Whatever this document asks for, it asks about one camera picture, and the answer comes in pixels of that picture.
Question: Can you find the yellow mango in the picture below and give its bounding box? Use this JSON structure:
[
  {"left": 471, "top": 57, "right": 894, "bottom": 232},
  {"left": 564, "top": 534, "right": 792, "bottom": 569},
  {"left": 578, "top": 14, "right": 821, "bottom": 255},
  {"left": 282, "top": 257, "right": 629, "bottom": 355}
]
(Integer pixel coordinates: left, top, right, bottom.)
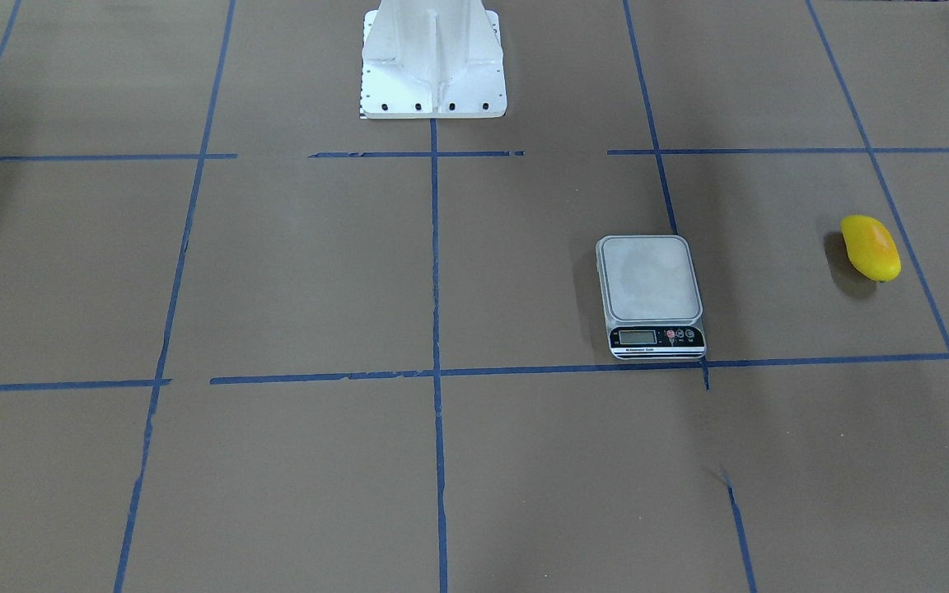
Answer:
[{"left": 840, "top": 214, "right": 901, "bottom": 282}]

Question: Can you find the silver electronic kitchen scale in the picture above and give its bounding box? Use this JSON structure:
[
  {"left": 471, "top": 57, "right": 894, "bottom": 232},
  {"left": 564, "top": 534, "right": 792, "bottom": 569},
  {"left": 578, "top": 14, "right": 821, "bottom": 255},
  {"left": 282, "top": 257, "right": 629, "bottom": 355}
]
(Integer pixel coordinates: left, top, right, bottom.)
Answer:
[{"left": 596, "top": 234, "right": 708, "bottom": 362}]

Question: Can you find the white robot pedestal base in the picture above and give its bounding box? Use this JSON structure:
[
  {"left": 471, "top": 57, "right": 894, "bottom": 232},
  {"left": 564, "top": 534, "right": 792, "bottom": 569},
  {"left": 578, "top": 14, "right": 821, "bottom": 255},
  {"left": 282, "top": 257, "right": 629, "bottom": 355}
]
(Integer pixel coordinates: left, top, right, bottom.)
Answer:
[{"left": 359, "top": 1, "right": 508, "bottom": 119}]

